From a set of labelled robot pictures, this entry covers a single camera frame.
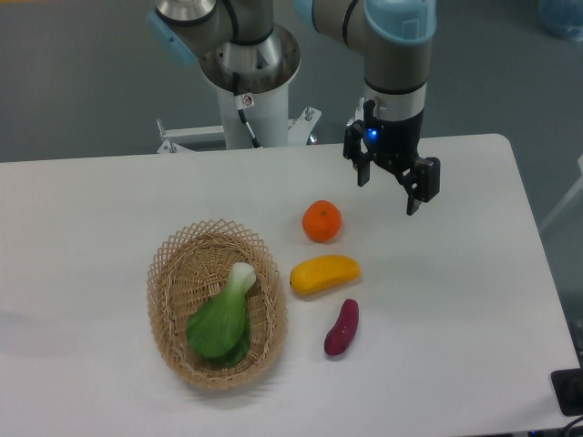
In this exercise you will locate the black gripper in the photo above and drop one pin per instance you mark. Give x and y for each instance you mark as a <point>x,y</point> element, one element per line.
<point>392,146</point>

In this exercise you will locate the purple sweet potato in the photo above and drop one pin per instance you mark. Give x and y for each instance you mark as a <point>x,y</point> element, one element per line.
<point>340,336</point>

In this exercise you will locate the orange tangerine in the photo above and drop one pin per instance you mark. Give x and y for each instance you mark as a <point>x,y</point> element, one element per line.
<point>322,221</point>

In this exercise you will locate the woven wicker basket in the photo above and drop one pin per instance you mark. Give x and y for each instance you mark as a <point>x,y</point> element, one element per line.
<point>189,269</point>

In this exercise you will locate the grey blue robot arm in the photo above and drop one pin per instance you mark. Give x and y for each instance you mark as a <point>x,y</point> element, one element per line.
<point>251,60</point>

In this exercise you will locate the black device at table edge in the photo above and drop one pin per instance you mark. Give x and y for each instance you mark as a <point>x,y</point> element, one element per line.
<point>567,386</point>

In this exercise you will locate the green bok choy vegetable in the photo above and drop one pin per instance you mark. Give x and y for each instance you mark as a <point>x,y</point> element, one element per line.
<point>219,330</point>

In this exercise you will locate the blue plastic bag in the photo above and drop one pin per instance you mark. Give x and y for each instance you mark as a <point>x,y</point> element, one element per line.
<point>563,18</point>

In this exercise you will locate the yellow mango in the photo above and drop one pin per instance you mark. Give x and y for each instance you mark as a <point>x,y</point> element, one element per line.
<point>323,273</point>

